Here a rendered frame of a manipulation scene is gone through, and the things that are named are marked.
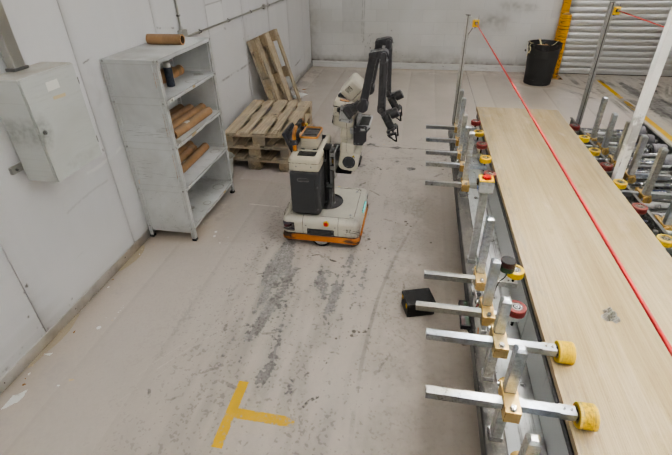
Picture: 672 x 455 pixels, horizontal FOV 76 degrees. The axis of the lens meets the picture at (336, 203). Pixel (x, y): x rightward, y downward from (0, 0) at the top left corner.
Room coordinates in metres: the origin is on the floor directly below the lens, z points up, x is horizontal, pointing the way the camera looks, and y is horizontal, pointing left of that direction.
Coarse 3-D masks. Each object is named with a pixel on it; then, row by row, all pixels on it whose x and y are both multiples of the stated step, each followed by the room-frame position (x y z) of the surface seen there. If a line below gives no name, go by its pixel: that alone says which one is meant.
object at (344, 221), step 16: (336, 192) 3.41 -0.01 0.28; (352, 192) 3.40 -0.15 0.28; (288, 208) 3.17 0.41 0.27; (336, 208) 3.13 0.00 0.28; (352, 208) 3.13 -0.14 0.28; (288, 224) 3.02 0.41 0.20; (304, 224) 2.98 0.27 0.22; (320, 224) 2.96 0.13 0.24; (336, 224) 2.94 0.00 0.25; (352, 224) 2.91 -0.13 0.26; (320, 240) 2.95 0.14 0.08; (336, 240) 2.93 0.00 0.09; (352, 240) 2.90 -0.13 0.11
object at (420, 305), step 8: (416, 304) 1.38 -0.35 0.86; (424, 304) 1.38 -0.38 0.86; (432, 304) 1.38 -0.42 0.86; (440, 304) 1.38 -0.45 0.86; (448, 304) 1.38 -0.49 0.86; (440, 312) 1.36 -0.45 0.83; (448, 312) 1.35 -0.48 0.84; (456, 312) 1.34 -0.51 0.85; (464, 312) 1.34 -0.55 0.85; (472, 312) 1.33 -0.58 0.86; (480, 312) 1.33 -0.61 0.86; (496, 312) 1.33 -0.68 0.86; (512, 320) 1.30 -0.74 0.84
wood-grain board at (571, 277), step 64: (512, 128) 3.33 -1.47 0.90; (512, 192) 2.28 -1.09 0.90; (576, 256) 1.65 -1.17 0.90; (640, 256) 1.64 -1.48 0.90; (576, 320) 1.23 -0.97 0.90; (640, 320) 1.23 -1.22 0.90; (576, 384) 0.94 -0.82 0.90; (640, 384) 0.94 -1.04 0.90; (576, 448) 0.72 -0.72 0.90; (640, 448) 0.72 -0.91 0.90
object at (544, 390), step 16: (480, 128) 3.54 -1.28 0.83; (496, 192) 2.47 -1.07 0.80; (496, 208) 2.38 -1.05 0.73; (496, 224) 2.29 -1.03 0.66; (512, 240) 1.88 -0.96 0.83; (512, 256) 1.81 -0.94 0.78; (512, 288) 1.68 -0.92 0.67; (528, 304) 1.42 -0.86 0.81; (528, 320) 1.37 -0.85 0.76; (528, 336) 1.32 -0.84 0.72; (528, 368) 1.22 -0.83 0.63; (544, 368) 1.09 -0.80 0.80; (544, 384) 1.05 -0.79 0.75; (544, 400) 1.01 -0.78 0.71; (544, 416) 0.97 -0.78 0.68; (544, 432) 0.93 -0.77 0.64; (560, 432) 0.84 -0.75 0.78; (560, 448) 0.81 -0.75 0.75
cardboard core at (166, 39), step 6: (150, 36) 3.66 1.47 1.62; (156, 36) 3.65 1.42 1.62; (162, 36) 3.64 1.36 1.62; (168, 36) 3.63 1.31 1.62; (174, 36) 3.62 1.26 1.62; (180, 36) 3.62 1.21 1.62; (150, 42) 3.66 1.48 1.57; (156, 42) 3.65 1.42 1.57; (162, 42) 3.64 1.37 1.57; (168, 42) 3.63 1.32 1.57; (174, 42) 3.62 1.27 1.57; (180, 42) 3.61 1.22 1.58
